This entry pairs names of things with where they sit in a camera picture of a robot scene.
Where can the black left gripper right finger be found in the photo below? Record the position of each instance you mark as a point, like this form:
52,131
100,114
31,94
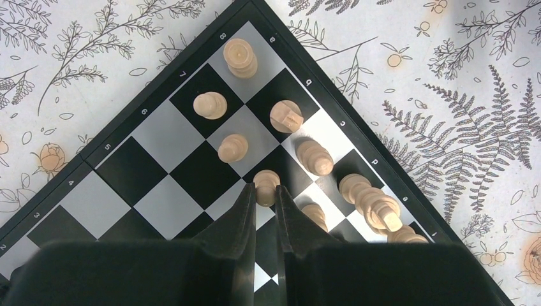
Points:
315,268

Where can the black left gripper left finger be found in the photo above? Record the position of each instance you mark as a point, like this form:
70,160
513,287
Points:
216,267

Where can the cream chess pawn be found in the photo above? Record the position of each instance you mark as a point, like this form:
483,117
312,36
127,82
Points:
265,183

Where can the cream chess piece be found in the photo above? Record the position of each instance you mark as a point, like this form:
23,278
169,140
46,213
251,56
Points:
286,116
315,158

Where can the black grey chess board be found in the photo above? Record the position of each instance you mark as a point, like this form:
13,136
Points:
176,158

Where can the floral table mat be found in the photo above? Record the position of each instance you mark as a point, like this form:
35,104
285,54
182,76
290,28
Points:
452,93

